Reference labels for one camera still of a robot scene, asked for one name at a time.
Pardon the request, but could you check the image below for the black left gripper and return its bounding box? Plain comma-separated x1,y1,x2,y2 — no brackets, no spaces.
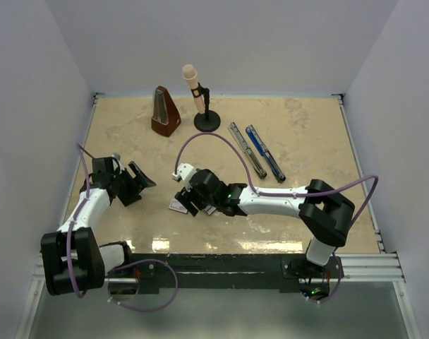
111,162,155,206

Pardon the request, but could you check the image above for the silver and black stapler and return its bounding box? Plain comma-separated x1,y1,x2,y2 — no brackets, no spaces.
229,122,267,179

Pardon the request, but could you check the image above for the blue and black stapler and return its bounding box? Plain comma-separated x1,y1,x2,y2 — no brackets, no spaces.
246,124,286,183

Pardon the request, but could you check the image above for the staple box tray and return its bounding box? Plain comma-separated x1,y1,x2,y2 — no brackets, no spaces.
203,206,217,215

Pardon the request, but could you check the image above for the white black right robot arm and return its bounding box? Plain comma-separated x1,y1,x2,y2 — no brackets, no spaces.
173,163,355,278

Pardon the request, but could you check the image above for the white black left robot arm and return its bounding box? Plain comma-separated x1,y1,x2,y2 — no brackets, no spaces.
40,153,157,297

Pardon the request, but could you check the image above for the brown wooden metronome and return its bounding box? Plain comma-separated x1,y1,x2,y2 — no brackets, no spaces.
151,86,181,137

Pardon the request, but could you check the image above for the black microphone stand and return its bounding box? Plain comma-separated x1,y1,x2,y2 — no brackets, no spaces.
193,84,221,132

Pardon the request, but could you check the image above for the beige microphone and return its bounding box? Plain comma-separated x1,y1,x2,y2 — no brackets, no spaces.
182,64,205,114

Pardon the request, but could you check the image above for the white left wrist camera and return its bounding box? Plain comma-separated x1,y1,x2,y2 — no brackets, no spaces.
111,153,123,173

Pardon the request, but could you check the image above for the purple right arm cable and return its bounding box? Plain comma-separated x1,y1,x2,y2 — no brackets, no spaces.
171,132,380,304

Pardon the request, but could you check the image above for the aluminium frame rail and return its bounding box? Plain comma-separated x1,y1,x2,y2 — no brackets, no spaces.
32,251,407,283

